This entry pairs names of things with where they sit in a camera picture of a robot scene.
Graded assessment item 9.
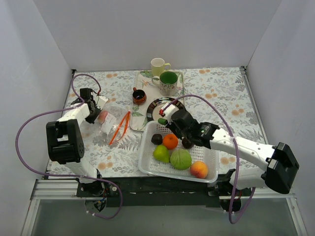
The clear zip top bag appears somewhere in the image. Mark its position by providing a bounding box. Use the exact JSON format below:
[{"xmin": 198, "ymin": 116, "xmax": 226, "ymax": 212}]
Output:
[{"xmin": 95, "ymin": 104, "xmax": 131, "ymax": 146}]

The fake dark plum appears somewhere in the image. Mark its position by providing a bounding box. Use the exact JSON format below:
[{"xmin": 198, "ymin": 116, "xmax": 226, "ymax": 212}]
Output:
[
  {"xmin": 151, "ymin": 134, "xmax": 163, "ymax": 145},
  {"xmin": 182, "ymin": 138, "xmax": 194, "ymax": 149}
]

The fake green cucumber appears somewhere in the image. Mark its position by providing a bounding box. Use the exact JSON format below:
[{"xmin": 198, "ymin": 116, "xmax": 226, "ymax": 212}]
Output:
[{"xmin": 158, "ymin": 118, "xmax": 167, "ymax": 125}]

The fake orange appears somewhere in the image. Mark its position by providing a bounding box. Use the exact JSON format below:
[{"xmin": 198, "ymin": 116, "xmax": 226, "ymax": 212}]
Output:
[{"xmin": 162, "ymin": 134, "xmax": 178, "ymax": 150}]

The fake green apple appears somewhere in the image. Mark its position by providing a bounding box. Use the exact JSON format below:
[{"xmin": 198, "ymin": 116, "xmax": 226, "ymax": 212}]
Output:
[{"xmin": 153, "ymin": 145, "xmax": 170, "ymax": 163}]

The fake peach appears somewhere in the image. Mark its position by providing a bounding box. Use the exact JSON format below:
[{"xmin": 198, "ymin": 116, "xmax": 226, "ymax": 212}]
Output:
[{"xmin": 189, "ymin": 161, "xmax": 208, "ymax": 179}]

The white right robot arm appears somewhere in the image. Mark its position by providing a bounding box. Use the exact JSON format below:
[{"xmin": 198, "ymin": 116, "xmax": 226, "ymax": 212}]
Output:
[{"xmin": 164, "ymin": 108, "xmax": 299, "ymax": 196}]

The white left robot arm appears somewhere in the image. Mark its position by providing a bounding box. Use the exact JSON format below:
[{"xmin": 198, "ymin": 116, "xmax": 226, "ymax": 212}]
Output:
[{"xmin": 46, "ymin": 88, "xmax": 105, "ymax": 197}]

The striped rim ceramic plate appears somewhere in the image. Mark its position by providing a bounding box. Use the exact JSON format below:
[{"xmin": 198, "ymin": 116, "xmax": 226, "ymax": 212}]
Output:
[{"xmin": 146, "ymin": 97, "xmax": 175, "ymax": 122}]

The small orange black cup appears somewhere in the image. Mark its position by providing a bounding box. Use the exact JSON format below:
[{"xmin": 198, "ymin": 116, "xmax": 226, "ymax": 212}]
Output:
[{"xmin": 132, "ymin": 87, "xmax": 147, "ymax": 105}]

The green interior floral mug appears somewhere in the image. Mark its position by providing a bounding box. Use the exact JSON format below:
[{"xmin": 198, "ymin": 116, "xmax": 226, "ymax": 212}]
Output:
[{"xmin": 152, "ymin": 71, "xmax": 178, "ymax": 96}]

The white plastic basket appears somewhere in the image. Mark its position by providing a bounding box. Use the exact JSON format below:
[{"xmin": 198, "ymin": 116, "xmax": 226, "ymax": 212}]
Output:
[{"xmin": 138, "ymin": 121, "xmax": 219, "ymax": 183}]

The floral serving tray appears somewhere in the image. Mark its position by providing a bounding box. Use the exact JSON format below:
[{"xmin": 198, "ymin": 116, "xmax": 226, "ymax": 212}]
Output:
[{"xmin": 129, "ymin": 70, "xmax": 186, "ymax": 133}]

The pale yellow mug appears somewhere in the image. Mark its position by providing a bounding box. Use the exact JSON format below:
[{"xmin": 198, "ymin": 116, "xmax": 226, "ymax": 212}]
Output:
[{"xmin": 151, "ymin": 58, "xmax": 171, "ymax": 76}]

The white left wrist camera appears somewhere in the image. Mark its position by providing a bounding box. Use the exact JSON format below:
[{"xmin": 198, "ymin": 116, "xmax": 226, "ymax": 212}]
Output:
[{"xmin": 96, "ymin": 95, "xmax": 109, "ymax": 109}]

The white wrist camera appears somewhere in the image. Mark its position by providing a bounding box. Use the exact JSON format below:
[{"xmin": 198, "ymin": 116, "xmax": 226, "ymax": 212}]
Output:
[
  {"xmin": 96, "ymin": 95, "xmax": 109, "ymax": 109},
  {"xmin": 159, "ymin": 103, "xmax": 179, "ymax": 119}
]

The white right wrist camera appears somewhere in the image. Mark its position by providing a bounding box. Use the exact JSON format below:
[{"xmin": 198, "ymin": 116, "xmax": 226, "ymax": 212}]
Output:
[{"xmin": 159, "ymin": 103, "xmax": 179, "ymax": 119}]

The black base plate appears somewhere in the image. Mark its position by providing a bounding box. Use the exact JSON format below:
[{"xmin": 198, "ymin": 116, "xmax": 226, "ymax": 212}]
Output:
[{"xmin": 76, "ymin": 176, "xmax": 253, "ymax": 208}]

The aluminium frame rail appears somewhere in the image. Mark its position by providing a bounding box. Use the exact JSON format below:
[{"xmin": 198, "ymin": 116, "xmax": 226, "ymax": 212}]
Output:
[{"xmin": 31, "ymin": 178, "xmax": 86, "ymax": 200}]

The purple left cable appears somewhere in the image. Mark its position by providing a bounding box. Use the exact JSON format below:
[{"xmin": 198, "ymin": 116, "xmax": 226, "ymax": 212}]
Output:
[{"xmin": 15, "ymin": 73, "xmax": 123, "ymax": 219}]

